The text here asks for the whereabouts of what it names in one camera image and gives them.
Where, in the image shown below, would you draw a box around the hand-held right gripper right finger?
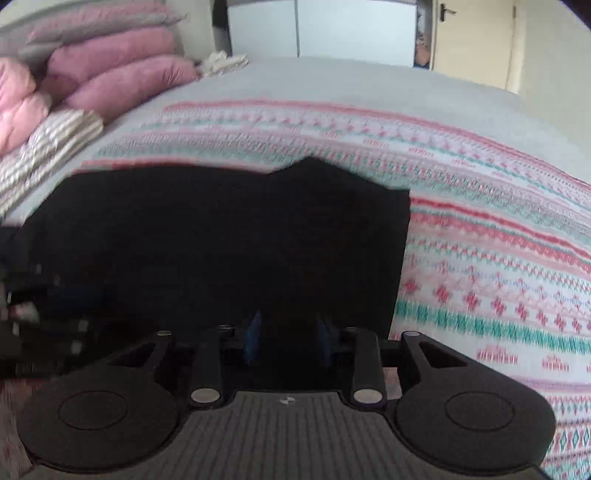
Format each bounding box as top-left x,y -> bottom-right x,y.
316,313 -> 468,408

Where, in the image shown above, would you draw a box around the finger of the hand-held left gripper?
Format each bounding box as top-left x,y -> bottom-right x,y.
46,275 -> 122,352

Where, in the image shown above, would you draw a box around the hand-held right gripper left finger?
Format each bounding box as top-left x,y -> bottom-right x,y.
108,311 -> 264,411

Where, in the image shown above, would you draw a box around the black pants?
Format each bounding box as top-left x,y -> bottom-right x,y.
20,156 -> 413,393

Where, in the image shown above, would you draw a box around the striped quilt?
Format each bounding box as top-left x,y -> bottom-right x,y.
0,108 -> 105,219

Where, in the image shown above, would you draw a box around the patterned knit blanket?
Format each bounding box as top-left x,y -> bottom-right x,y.
69,99 -> 591,480

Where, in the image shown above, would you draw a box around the pink fluffy blanket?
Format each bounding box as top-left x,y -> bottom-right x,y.
0,57 -> 52,156

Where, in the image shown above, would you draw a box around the large pink pillow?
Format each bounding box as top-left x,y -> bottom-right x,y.
46,27 -> 182,94
65,57 -> 202,123

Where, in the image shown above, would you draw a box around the grey bed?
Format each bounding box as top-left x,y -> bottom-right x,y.
9,56 -> 591,222

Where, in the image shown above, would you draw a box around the cream crumpled cloth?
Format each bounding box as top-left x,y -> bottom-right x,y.
200,50 -> 249,78

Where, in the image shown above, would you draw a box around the flat pink pillow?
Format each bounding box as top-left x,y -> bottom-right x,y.
27,1 -> 172,46

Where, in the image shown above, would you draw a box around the grey pillow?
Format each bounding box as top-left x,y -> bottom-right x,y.
69,11 -> 187,33

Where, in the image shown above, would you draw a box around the white and grey wardrobe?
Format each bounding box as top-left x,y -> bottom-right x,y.
212,0 -> 434,70

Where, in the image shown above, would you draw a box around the cream door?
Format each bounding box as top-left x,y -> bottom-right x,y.
431,0 -> 519,95

